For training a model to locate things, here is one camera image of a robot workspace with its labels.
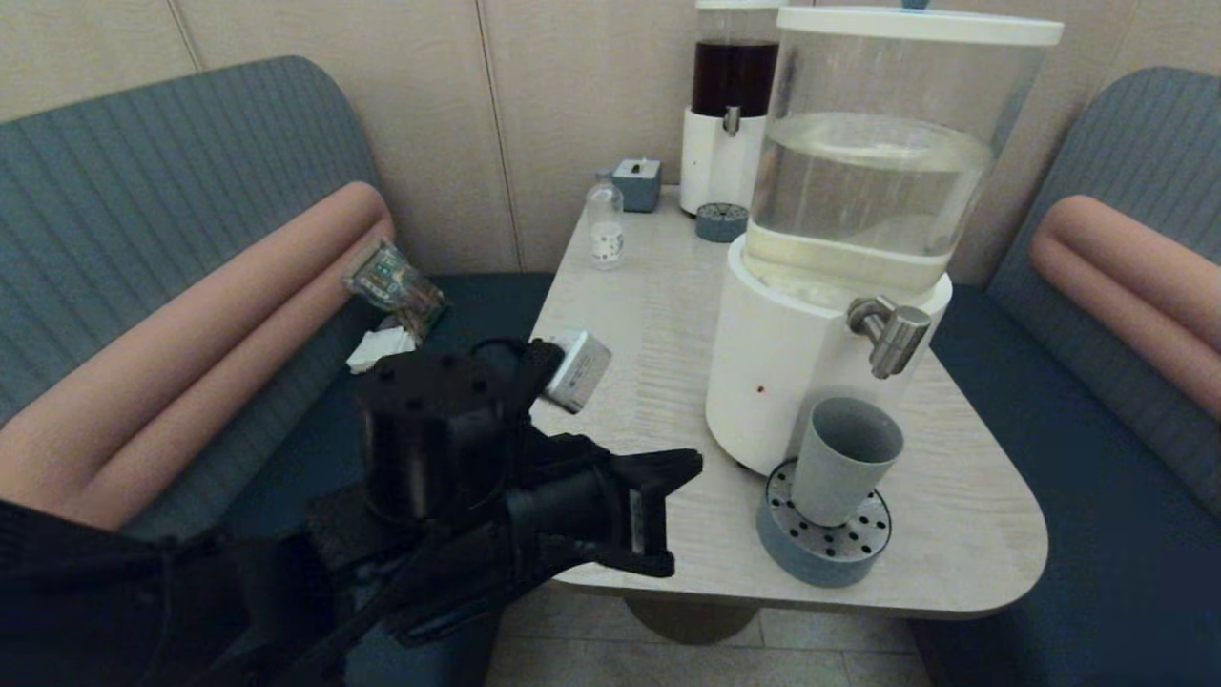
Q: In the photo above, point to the clear printed snack packet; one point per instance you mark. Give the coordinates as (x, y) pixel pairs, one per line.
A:
(396, 286)

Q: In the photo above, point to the grey plastic cup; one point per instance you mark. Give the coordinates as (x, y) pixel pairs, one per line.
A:
(841, 477)

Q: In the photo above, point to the small blue perforated drip tray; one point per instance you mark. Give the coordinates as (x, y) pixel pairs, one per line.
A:
(721, 227)

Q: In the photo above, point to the teal upholstered bench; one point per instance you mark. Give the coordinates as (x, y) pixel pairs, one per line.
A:
(1097, 534)
(143, 172)

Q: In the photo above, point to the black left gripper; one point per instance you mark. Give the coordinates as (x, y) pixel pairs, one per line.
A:
(591, 515)

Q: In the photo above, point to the dark drink dispenser white base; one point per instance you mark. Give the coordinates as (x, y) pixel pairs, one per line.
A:
(715, 162)

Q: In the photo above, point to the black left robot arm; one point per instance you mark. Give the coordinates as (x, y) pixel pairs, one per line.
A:
(429, 439)

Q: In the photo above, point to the metal water dispenser tap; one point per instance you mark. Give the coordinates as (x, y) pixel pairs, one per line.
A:
(897, 339)

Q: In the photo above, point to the small blue box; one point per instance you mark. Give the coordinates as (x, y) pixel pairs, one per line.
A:
(637, 186)

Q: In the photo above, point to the clear water dispenser white base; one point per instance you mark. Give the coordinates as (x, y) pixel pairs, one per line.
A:
(801, 382)

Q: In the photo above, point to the white napkin stack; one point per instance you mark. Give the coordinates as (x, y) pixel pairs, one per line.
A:
(382, 345)

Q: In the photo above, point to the gold table pedestal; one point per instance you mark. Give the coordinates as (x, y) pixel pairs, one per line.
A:
(687, 620)

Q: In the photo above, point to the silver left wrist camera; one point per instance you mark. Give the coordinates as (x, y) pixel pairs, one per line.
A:
(579, 370)

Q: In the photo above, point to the large blue perforated drip tray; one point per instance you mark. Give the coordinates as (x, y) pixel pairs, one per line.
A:
(811, 563)

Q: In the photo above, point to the clear bottle with label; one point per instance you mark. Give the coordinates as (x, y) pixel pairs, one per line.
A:
(605, 229)

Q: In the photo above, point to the pink bolster cushion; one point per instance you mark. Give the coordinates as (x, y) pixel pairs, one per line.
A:
(1126, 277)
(191, 353)

